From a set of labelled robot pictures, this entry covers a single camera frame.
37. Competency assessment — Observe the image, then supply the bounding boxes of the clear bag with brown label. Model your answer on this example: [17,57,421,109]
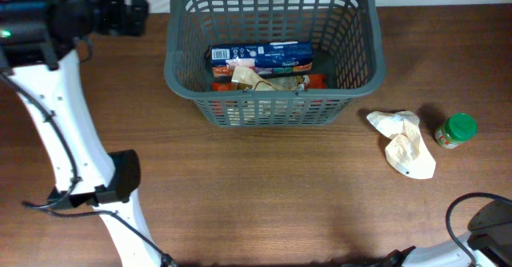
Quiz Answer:
[231,66,310,91]

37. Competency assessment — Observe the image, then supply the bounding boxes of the blue carton box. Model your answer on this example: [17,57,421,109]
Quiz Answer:
[210,42,314,78]

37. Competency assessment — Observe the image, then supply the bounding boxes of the orange pasta packet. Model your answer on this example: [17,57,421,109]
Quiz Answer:
[212,74,327,91]

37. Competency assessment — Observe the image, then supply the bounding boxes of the grey plastic shopping basket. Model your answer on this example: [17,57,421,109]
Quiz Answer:
[164,0,386,127]

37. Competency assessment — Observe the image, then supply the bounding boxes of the beige paper bag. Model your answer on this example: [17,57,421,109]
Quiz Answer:
[366,111,436,180]

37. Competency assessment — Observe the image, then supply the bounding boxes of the green lidded jar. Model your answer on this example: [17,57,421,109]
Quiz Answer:
[434,113,478,149]

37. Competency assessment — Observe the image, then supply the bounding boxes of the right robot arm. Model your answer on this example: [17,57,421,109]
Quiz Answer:
[364,192,511,267]

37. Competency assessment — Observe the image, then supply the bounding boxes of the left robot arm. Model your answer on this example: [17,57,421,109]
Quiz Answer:
[1,0,175,266]

